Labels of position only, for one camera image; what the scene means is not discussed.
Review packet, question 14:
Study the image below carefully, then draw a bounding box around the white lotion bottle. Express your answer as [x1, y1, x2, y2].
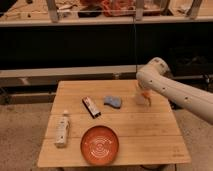
[54, 110, 70, 148]

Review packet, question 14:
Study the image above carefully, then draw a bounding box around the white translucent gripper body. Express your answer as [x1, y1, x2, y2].
[134, 84, 151, 105]

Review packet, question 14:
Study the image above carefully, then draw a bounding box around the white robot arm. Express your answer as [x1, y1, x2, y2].
[136, 57, 213, 125]

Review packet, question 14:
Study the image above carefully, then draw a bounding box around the orange round plate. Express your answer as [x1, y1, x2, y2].
[80, 125, 119, 166]

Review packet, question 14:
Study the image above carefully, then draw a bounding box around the dark rectangular box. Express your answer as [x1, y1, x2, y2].
[82, 97, 101, 119]

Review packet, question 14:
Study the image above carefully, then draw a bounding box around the long wooden shelf rack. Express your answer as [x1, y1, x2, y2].
[0, 0, 213, 27]

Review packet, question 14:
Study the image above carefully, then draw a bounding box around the wooden folding table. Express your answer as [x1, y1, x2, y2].
[36, 79, 192, 169]

